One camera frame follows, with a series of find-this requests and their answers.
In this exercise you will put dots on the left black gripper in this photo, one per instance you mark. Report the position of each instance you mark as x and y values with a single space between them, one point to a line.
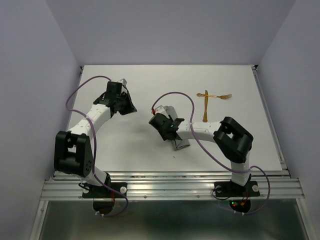
131 108

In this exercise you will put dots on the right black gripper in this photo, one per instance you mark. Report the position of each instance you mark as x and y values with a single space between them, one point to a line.
170 119

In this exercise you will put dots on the grey cloth napkin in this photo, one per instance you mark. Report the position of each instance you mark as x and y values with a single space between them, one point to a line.
177 143

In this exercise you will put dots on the gold knife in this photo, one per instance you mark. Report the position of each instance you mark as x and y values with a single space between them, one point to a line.
205 114

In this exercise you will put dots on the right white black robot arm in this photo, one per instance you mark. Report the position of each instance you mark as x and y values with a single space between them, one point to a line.
232 139

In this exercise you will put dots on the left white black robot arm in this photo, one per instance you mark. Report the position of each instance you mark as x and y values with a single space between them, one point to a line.
76 149

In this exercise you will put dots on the gold fork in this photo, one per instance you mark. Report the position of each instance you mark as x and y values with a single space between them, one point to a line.
222 97

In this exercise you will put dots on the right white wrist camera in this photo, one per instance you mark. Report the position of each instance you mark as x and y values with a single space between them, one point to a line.
159 110

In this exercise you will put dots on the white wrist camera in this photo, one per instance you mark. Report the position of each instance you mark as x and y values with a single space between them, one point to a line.
159 110
123 81

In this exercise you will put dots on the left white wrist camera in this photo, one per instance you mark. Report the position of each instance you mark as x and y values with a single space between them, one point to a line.
123 81

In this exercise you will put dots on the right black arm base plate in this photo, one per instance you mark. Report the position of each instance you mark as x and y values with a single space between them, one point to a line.
229 189

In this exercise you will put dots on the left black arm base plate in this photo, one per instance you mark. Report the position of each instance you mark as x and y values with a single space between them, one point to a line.
100 192

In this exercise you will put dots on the aluminium right side rail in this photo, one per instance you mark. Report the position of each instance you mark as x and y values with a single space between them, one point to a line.
270 122

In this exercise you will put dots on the aluminium front rail frame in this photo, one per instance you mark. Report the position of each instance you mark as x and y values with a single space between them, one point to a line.
174 206

